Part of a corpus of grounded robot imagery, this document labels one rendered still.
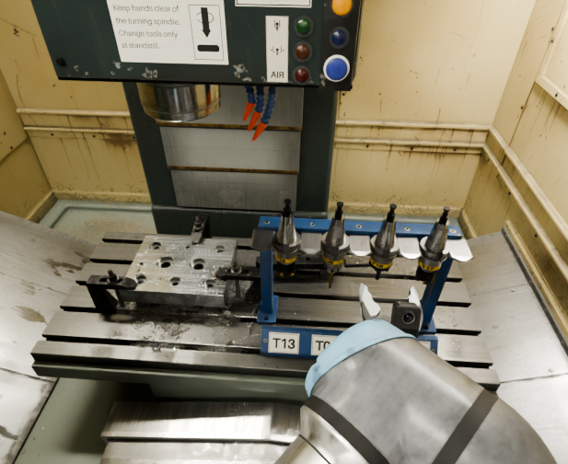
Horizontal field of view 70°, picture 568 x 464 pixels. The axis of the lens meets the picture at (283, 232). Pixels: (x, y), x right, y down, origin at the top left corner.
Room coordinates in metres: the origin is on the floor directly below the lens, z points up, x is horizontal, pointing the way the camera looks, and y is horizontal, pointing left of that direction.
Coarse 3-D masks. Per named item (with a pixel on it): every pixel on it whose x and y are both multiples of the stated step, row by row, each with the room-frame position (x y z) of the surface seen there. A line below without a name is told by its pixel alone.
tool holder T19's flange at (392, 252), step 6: (372, 240) 0.69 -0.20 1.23; (396, 240) 0.70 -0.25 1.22; (372, 246) 0.68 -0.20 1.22; (396, 246) 0.68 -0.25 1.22; (378, 252) 0.66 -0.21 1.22; (384, 252) 0.67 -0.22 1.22; (390, 252) 0.66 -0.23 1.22; (396, 252) 0.67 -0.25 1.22; (378, 258) 0.66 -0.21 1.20; (390, 258) 0.66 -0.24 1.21
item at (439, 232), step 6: (438, 222) 0.68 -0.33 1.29; (432, 228) 0.69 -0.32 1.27; (438, 228) 0.67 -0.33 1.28; (444, 228) 0.67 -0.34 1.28; (432, 234) 0.68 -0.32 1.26; (438, 234) 0.67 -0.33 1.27; (444, 234) 0.67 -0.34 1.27; (426, 240) 0.68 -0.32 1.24; (432, 240) 0.67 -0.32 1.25; (438, 240) 0.66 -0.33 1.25; (444, 240) 0.66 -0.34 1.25; (426, 246) 0.67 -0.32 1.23; (432, 246) 0.66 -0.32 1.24; (438, 246) 0.66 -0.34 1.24; (444, 246) 0.66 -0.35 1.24
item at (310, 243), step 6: (300, 234) 0.73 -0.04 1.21; (306, 234) 0.73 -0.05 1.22; (312, 234) 0.73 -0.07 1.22; (318, 234) 0.73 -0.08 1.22; (306, 240) 0.70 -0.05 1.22; (312, 240) 0.70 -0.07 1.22; (318, 240) 0.70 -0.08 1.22; (300, 246) 0.69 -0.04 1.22; (306, 246) 0.68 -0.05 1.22; (312, 246) 0.68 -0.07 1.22; (318, 246) 0.68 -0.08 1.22; (306, 252) 0.67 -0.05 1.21; (312, 252) 0.67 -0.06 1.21; (318, 252) 0.67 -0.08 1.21
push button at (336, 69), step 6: (330, 60) 0.58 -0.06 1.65; (336, 60) 0.58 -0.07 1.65; (342, 60) 0.58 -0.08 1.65; (330, 66) 0.58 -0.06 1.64; (336, 66) 0.58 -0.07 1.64; (342, 66) 0.58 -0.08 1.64; (330, 72) 0.58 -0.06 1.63; (336, 72) 0.58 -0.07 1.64; (342, 72) 0.58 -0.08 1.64; (330, 78) 0.58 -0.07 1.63; (336, 78) 0.58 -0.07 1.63
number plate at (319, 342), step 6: (312, 336) 0.63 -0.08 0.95; (318, 336) 0.63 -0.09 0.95; (324, 336) 0.63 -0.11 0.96; (330, 336) 0.63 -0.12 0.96; (336, 336) 0.63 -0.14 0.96; (312, 342) 0.62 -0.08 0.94; (318, 342) 0.62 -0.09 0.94; (324, 342) 0.62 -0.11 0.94; (312, 348) 0.61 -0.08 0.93; (318, 348) 0.61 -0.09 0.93; (324, 348) 0.61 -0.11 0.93; (312, 354) 0.60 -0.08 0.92; (318, 354) 0.60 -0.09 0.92
